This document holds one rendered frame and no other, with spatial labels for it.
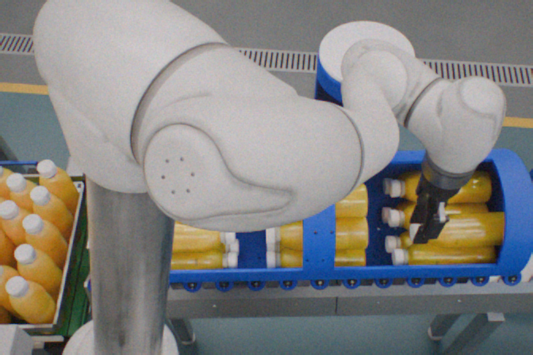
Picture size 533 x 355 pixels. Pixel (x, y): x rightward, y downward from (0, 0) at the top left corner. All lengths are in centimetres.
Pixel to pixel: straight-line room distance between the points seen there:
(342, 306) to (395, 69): 69
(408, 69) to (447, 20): 257
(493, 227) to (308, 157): 88
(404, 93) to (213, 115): 57
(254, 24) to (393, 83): 247
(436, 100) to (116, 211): 54
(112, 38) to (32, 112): 267
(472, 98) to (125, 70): 56
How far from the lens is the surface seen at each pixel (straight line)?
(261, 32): 328
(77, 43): 50
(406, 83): 91
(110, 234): 62
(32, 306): 130
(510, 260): 125
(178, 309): 141
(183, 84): 42
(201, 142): 36
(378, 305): 142
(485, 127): 88
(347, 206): 115
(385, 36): 173
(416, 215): 121
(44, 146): 296
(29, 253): 129
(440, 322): 219
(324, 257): 114
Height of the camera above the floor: 217
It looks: 56 degrees down
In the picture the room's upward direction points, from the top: 2 degrees counter-clockwise
